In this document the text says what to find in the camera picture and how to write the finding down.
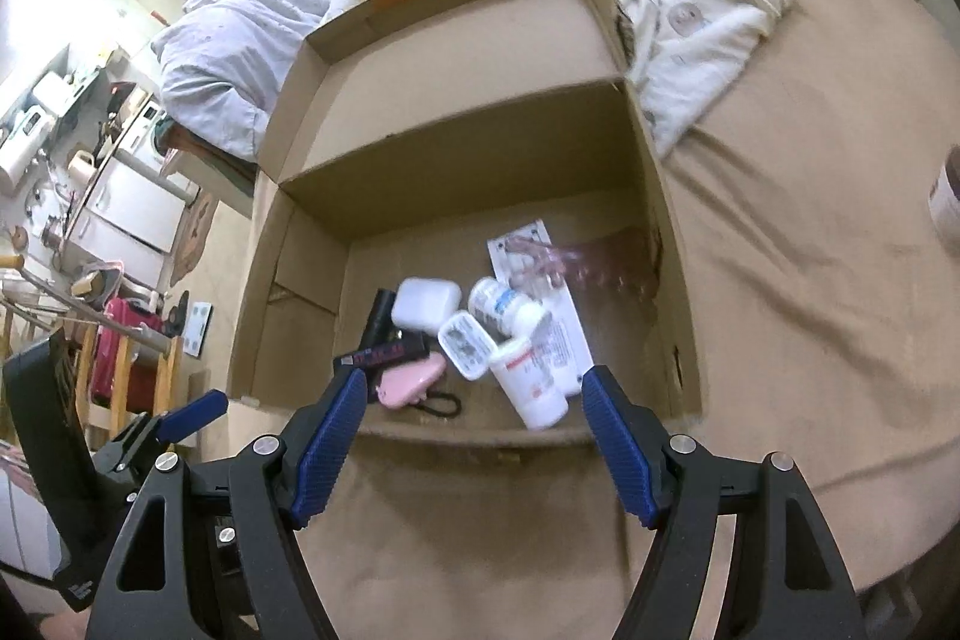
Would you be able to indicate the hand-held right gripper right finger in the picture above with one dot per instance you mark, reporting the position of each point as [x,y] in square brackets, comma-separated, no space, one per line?
[619,445]

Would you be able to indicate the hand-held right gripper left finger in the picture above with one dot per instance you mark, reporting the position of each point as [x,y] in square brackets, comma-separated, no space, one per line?
[330,445]

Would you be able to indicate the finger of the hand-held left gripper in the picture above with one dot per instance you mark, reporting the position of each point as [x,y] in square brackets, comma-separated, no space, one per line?
[195,415]

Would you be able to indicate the black rectangular battery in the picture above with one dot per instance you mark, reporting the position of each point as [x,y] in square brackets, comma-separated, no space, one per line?
[382,355]

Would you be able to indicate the white pill bottle red label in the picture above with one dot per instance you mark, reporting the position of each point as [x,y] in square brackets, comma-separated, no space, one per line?
[532,385]

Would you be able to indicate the black cylindrical flashlight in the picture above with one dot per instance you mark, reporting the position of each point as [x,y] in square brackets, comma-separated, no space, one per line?
[381,314]

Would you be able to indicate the white rectangular container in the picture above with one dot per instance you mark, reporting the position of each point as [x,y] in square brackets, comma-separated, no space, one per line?
[469,347]

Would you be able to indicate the white power adapter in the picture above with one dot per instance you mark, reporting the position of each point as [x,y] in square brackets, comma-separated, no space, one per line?
[424,302]

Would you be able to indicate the white pill bottle grey label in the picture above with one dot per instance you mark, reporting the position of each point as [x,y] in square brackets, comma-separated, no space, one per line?
[502,302]

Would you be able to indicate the cardboard box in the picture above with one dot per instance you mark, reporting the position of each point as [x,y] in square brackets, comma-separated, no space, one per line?
[465,160]

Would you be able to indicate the wooden chair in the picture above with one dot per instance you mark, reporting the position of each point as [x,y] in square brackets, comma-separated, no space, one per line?
[127,400]

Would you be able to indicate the white bathroom scale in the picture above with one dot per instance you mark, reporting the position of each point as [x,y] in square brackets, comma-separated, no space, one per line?
[196,329]

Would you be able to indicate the red suitcase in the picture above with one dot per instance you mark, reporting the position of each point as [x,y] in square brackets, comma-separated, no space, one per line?
[120,347]

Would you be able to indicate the small pink pouch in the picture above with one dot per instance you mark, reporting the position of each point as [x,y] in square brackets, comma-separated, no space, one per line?
[409,381]

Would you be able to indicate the white paper packet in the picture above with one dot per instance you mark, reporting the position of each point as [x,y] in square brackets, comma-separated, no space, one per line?
[562,340]

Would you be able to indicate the round brown mat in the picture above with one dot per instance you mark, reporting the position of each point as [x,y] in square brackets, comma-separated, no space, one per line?
[193,239]

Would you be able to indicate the beige bed sheet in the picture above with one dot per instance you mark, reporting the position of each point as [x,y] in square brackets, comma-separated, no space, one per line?
[787,310]

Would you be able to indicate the white appliance cabinet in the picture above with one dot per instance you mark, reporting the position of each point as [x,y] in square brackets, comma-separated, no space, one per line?
[127,205]

